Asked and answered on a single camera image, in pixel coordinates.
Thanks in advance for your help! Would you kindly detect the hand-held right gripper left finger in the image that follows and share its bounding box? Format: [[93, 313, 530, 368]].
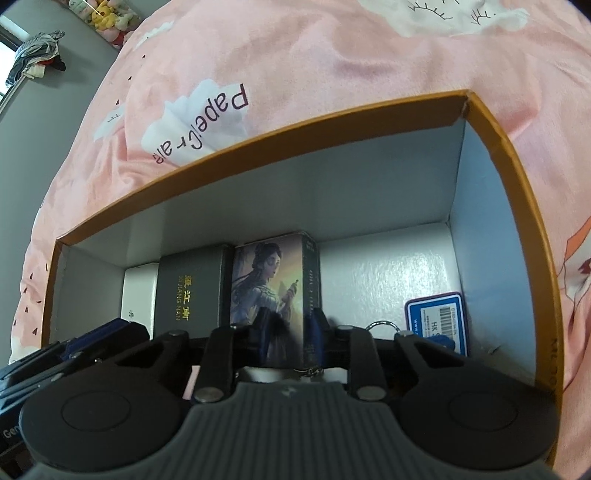
[[111, 311, 278, 403]]

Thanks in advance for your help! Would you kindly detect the pile of clothes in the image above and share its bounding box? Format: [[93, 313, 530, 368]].
[[6, 30, 66, 86]]

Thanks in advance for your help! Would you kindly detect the black rectangular box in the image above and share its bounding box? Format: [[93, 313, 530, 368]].
[[153, 244, 234, 340]]

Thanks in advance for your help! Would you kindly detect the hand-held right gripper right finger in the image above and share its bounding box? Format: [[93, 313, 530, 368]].
[[305, 307, 465, 400]]

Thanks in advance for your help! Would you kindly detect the column of plush toys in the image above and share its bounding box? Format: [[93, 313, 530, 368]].
[[67, 0, 143, 49]]

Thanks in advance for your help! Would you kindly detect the orange cardboard box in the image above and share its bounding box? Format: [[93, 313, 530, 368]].
[[39, 89, 565, 467]]

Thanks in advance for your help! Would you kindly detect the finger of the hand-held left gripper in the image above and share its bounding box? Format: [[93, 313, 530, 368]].
[[9, 318, 151, 384]]

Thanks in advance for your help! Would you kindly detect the illustrated card box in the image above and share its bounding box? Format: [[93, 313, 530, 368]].
[[230, 231, 322, 369]]

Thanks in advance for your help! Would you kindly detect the white rectangular box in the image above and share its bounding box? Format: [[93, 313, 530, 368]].
[[121, 262, 160, 334]]

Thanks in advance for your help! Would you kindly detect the blue bordered card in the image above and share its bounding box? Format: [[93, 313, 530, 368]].
[[404, 291, 468, 356]]

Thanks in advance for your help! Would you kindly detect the blue fabric keychain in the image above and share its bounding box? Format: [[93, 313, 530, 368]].
[[422, 334, 458, 353]]

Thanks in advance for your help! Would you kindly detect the window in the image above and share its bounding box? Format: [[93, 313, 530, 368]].
[[0, 25, 24, 109]]

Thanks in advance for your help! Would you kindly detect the metal key ring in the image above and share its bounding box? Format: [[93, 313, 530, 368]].
[[365, 319, 403, 334]]

